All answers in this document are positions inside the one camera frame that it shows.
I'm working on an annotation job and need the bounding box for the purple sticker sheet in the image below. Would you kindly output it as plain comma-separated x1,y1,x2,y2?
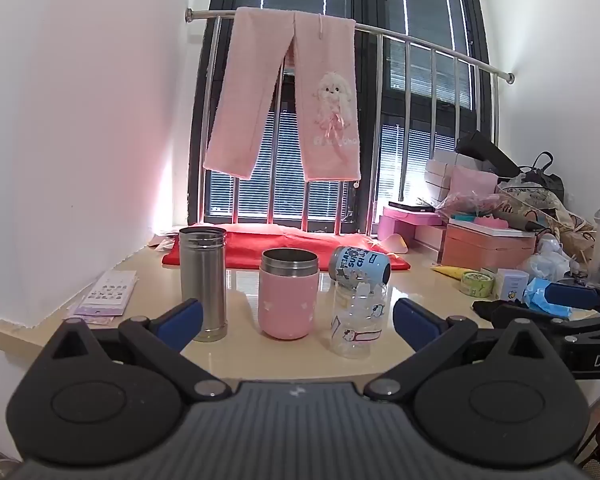
65,270,139,319

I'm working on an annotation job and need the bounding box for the pink steel cup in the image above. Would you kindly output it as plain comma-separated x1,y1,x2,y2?
258,248,320,341

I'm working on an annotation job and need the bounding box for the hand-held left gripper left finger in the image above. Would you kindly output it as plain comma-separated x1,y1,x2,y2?
42,298,233,404

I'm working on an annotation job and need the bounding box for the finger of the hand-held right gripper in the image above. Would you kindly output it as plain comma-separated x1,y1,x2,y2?
489,303,600,342
547,281,600,314

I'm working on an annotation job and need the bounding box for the blue plastic packet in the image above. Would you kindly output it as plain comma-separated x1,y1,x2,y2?
522,279,581,319

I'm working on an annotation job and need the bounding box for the yellow tube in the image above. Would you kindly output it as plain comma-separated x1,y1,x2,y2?
431,264,477,281

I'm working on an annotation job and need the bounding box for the black bag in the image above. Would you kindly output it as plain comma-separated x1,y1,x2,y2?
517,151,565,206

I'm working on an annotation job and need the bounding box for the small white box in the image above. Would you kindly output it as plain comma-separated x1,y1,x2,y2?
494,268,531,304

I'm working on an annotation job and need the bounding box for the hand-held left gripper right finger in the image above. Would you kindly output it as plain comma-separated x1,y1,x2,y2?
362,298,549,404

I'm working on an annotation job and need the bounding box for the large pink box white lid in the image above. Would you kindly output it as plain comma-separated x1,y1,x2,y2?
440,219,537,271

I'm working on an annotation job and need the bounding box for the beige printed tote bag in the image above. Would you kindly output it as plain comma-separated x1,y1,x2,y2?
497,180,597,242

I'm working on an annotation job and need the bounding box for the red cloth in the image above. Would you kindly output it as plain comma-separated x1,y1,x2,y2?
161,223,411,272

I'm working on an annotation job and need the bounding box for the black flat case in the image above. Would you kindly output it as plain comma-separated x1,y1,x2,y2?
388,200,436,214

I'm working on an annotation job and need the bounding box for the metal window railing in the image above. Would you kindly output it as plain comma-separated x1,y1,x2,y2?
185,7,516,239

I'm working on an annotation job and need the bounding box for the tall stainless steel tumbler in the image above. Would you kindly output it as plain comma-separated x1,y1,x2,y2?
178,226,229,343

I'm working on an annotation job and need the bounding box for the beige cone-shaped pad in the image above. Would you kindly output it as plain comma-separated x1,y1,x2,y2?
379,233,409,254

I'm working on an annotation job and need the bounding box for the low pink box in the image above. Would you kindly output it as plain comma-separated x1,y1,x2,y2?
377,207,446,242

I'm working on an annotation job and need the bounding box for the green tape roll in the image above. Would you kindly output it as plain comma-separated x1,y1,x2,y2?
460,270,497,297

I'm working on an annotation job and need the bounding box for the crumpled white plastic bag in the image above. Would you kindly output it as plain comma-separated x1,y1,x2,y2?
529,239,587,282

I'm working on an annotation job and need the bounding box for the pink hanging towel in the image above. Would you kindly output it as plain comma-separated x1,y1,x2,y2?
202,6,362,183

